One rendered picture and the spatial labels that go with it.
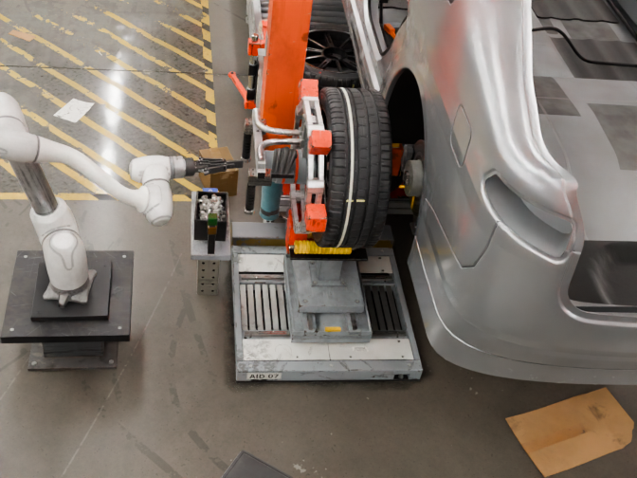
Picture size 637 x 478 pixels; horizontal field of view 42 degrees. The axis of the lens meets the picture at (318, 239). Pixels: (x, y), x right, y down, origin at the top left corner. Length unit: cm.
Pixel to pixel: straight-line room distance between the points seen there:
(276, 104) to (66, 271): 114
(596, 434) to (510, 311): 145
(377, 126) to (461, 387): 132
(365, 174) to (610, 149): 110
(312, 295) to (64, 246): 111
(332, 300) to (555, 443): 115
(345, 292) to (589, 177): 117
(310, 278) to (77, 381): 112
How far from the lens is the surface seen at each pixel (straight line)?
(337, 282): 380
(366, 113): 321
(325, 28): 517
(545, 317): 256
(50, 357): 377
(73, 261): 340
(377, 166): 312
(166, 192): 320
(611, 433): 395
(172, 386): 365
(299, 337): 368
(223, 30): 608
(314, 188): 313
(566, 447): 381
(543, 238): 245
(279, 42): 351
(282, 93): 364
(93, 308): 351
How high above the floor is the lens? 290
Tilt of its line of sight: 42 degrees down
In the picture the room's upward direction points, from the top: 9 degrees clockwise
